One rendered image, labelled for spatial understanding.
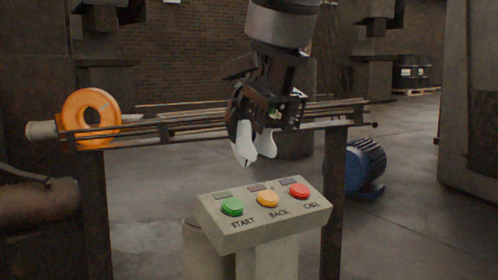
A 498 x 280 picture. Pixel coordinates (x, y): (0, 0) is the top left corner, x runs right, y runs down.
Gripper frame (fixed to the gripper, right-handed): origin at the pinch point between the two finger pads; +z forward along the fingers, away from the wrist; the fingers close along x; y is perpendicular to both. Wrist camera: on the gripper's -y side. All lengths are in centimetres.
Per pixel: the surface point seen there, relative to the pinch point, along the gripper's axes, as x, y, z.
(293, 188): 13.3, 0.3, 9.4
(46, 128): -23, -57, 22
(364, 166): 145, -72, 77
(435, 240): 137, -16, 83
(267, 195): 6.7, 0.5, 9.3
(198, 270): -1.6, -5.1, 31.1
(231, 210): -1.5, 1.6, 9.4
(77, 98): -15, -56, 14
